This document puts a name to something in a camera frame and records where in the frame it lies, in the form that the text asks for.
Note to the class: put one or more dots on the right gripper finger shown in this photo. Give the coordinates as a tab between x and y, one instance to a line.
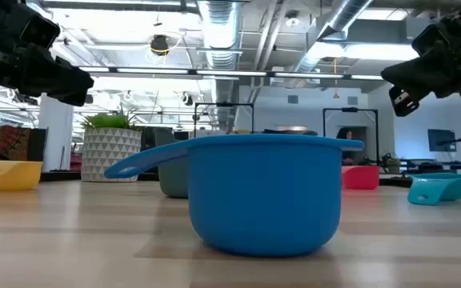
402	105
426	76

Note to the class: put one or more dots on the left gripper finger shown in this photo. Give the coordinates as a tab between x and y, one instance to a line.
62	82

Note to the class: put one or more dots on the red measuring cup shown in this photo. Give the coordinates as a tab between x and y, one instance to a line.
362	178

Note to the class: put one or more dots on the light blue measuring cup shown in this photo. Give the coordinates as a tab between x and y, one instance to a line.
442	188

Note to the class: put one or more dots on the yellow measuring cup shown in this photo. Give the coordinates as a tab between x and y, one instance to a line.
10	178

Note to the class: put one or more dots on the white column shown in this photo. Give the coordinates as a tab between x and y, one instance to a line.
56	132

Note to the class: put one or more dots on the small potted plant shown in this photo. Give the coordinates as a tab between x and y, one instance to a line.
392	164

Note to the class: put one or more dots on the person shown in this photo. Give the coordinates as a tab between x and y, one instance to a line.
348	138

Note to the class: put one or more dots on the dark desk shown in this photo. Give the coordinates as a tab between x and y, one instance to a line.
434	166

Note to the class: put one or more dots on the dark patterned panel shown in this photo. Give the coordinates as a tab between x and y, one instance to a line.
10	144

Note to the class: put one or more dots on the succulent in white patterned pot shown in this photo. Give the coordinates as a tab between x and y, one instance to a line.
110	156

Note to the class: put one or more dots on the black ceiling dome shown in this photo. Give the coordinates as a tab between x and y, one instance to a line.
159	44

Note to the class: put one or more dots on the linear ceiling light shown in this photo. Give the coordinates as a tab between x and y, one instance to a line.
230	73

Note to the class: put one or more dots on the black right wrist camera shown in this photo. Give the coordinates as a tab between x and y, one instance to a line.
430	40

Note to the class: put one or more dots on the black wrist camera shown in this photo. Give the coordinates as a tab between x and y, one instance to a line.
40	31
430	40

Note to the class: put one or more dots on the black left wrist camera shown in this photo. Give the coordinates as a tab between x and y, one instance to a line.
40	31

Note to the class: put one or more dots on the black metal frame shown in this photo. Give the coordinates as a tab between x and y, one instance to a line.
350	109

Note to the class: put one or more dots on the dark wall monitor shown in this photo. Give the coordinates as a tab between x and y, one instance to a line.
442	140

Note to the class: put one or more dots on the silver ventilation duct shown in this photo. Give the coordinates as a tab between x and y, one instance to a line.
220	32
334	24

